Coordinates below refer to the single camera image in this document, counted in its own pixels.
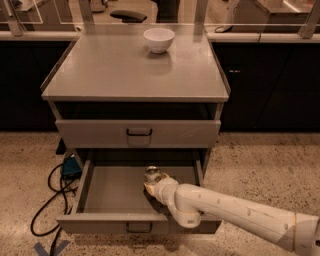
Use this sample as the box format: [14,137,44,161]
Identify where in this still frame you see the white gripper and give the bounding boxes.
[144,173,179,205]

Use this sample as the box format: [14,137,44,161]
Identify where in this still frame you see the silver green 7up can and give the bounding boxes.
[145,166,162,184]

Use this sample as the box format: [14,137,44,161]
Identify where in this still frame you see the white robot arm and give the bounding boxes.
[144,169,320,256]

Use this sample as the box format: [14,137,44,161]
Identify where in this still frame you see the open grey middle drawer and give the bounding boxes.
[57,160,221,234]

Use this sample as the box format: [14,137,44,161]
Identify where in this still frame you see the grey drawer cabinet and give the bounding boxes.
[39,23,231,234]

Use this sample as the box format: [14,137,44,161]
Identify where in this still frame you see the closed grey upper drawer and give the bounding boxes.
[56,120,221,148]

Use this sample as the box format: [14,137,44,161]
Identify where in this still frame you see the blue power box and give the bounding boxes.
[61,156,82,180]

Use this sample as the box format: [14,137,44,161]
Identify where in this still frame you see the white ceramic bowl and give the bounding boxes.
[143,28,175,53]

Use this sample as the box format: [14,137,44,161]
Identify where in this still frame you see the black office chair seat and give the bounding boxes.
[110,10,147,23]

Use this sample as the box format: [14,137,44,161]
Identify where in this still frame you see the clear acrylic barrier panel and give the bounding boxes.
[0,0,320,39]

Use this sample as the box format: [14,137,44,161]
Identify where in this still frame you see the black floor cable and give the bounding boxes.
[30,162,79,256]

